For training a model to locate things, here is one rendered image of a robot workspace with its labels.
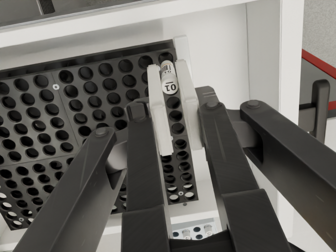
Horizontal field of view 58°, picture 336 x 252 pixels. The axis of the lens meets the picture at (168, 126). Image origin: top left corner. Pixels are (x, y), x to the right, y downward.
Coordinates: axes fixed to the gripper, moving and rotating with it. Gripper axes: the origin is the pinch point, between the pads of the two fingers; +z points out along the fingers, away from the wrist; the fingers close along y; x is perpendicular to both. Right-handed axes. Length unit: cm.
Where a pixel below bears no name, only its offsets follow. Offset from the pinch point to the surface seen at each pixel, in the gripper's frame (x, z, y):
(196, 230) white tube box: -34.0, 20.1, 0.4
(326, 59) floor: -38, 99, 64
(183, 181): -13.8, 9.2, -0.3
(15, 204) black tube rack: -13.1, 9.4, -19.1
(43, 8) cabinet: 3, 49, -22
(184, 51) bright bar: -1.1, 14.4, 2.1
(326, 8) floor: -19, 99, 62
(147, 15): 3.7, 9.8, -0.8
